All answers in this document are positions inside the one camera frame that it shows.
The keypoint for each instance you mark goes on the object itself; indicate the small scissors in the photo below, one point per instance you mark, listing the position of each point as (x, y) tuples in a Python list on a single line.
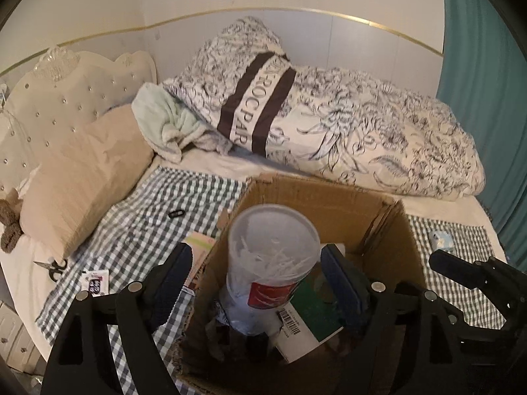
[(55, 271)]

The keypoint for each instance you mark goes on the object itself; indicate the small printed packet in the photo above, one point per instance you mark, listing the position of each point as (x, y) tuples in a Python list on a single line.
[(95, 284)]

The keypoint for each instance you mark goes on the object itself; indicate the beige pillow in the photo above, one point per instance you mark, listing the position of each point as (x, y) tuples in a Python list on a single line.
[(82, 173)]

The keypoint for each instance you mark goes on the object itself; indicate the mint green towel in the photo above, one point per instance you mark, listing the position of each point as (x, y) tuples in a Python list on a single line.
[(156, 111)]

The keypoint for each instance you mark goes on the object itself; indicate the brown plush toy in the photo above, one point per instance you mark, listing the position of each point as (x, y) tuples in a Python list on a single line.
[(10, 230)]

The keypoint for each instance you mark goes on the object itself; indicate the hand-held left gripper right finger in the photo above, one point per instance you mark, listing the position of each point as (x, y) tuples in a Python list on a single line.
[(333, 271)]

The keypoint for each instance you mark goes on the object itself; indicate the floral duvet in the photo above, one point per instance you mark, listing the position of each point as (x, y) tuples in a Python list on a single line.
[(350, 131)]

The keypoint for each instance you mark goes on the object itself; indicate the pink and white booklet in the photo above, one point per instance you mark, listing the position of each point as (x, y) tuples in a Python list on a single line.
[(201, 245)]

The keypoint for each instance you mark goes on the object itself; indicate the clear cotton swab jar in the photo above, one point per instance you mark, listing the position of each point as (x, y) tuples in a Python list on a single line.
[(267, 255)]

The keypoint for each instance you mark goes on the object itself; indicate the teal curtain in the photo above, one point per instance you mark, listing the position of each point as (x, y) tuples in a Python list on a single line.
[(486, 90)]

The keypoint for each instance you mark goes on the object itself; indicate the brown cardboard box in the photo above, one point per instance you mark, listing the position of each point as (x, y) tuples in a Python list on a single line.
[(313, 201)]

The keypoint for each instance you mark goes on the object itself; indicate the green checkered cloth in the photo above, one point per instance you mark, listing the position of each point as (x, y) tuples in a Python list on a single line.
[(136, 234)]

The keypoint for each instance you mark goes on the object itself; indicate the green and white box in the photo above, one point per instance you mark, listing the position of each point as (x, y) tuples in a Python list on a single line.
[(313, 308)]

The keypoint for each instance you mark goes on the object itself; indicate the cream tufted headboard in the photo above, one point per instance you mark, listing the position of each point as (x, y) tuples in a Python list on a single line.
[(61, 90)]

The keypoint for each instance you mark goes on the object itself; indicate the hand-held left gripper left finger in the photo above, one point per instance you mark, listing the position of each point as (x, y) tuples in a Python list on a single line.
[(173, 279)]

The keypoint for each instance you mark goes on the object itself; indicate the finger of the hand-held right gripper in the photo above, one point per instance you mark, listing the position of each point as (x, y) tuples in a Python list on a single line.
[(448, 265), (500, 269)]

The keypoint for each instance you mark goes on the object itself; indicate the white drawer cabinet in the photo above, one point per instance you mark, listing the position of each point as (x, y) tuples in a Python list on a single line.
[(16, 337)]

